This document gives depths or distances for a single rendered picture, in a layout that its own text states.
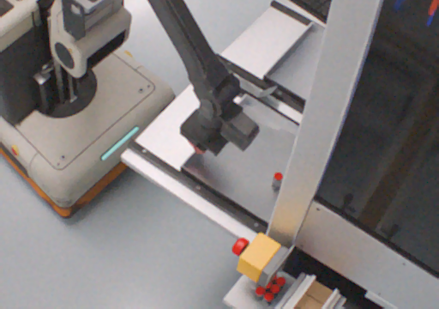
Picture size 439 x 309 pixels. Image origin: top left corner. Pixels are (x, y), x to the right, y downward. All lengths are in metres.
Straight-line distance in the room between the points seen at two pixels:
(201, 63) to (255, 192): 0.40
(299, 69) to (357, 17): 0.95
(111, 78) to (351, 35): 1.72
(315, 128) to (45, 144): 1.47
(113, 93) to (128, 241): 0.54
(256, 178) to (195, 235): 0.93
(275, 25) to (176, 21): 0.69
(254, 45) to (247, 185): 0.44
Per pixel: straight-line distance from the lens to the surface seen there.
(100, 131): 2.37
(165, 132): 1.63
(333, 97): 0.97
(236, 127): 1.36
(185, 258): 2.43
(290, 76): 1.76
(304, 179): 1.15
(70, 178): 2.29
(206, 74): 1.28
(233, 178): 1.57
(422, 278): 1.21
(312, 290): 1.41
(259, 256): 1.31
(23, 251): 2.48
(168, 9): 1.22
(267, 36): 1.85
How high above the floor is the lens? 2.22
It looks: 56 degrees down
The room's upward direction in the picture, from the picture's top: 8 degrees clockwise
